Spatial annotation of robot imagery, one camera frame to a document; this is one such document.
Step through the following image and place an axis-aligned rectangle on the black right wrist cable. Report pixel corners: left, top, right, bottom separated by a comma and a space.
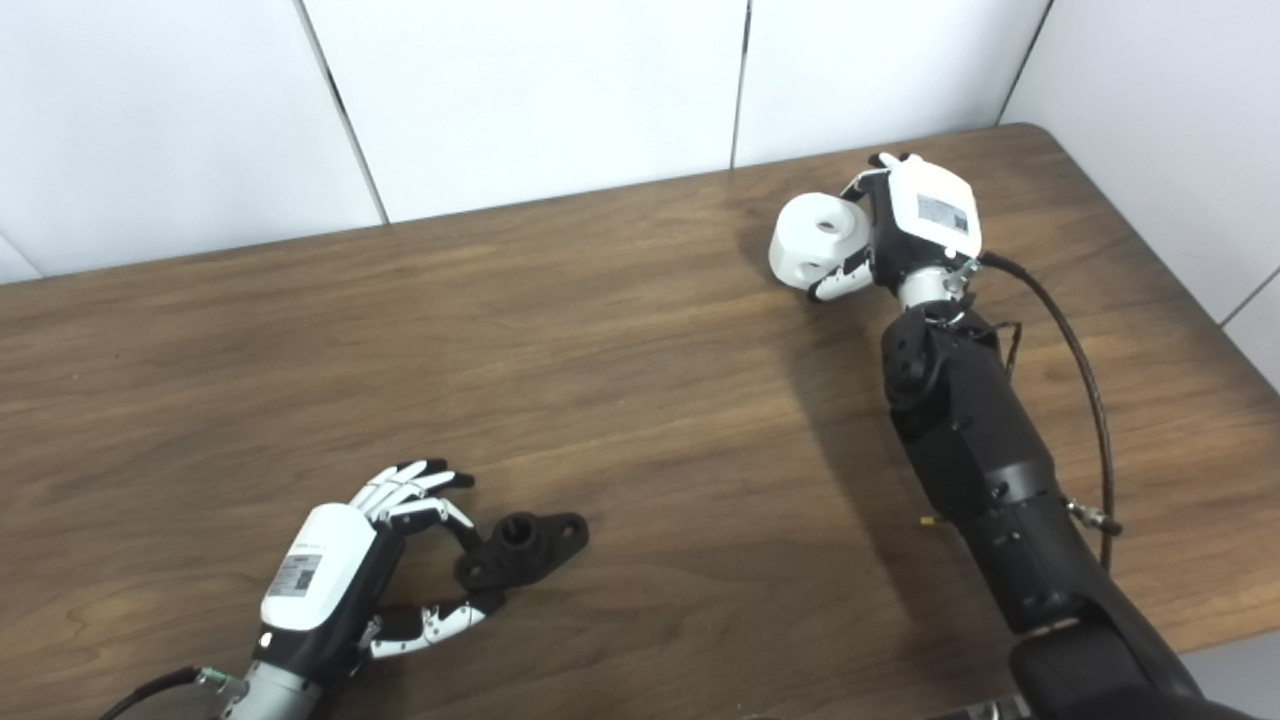
975, 252, 1123, 573

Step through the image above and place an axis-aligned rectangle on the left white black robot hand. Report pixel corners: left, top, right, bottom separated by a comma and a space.
252, 459, 506, 686

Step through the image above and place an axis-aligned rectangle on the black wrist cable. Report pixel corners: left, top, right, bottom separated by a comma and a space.
100, 666, 246, 720
975, 252, 1123, 573

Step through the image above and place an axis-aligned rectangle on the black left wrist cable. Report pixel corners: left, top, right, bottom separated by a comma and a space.
100, 666, 246, 720

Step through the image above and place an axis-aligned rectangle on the round white plastic piece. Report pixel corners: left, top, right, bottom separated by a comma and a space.
768, 192, 873, 291

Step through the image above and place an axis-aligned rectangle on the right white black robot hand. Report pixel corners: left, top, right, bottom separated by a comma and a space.
808, 152, 983, 303

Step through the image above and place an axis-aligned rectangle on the black flanged holder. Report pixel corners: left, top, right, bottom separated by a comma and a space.
455, 512, 589, 591

